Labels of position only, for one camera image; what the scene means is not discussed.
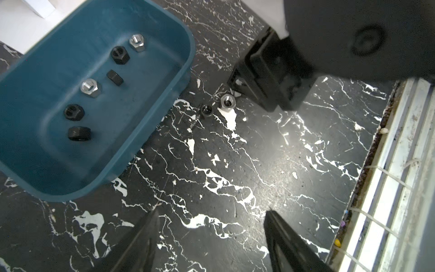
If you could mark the white tiered display shelf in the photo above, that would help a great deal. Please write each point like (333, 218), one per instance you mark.
(22, 28)

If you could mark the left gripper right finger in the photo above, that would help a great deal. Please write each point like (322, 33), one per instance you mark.
(288, 252)

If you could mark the teal plastic storage box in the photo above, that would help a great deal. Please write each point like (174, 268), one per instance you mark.
(35, 150)

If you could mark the black hex nut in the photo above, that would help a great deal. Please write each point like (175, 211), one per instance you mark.
(79, 133)
(120, 55)
(115, 78)
(74, 112)

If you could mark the small black nut tabletop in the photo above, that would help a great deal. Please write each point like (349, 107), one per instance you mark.
(206, 111)

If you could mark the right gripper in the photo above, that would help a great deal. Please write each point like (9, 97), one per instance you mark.
(368, 40)

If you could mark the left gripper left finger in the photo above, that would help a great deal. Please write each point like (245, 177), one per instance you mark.
(136, 251)

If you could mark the silver hex nut large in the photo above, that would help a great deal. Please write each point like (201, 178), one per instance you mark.
(227, 102)

